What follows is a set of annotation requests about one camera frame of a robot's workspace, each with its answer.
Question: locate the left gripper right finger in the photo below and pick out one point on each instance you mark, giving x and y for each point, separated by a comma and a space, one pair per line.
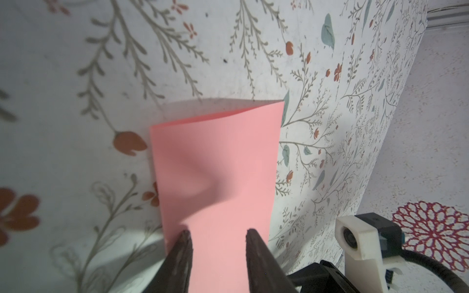
264, 273

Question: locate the pink square paper sheet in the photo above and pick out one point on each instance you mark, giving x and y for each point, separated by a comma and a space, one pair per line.
216, 177

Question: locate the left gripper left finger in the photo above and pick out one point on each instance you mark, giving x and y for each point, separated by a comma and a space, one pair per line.
174, 274

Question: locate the right wrist camera with cable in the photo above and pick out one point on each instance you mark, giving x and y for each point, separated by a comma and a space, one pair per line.
373, 251

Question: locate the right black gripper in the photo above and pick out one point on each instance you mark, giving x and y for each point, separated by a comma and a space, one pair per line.
322, 277

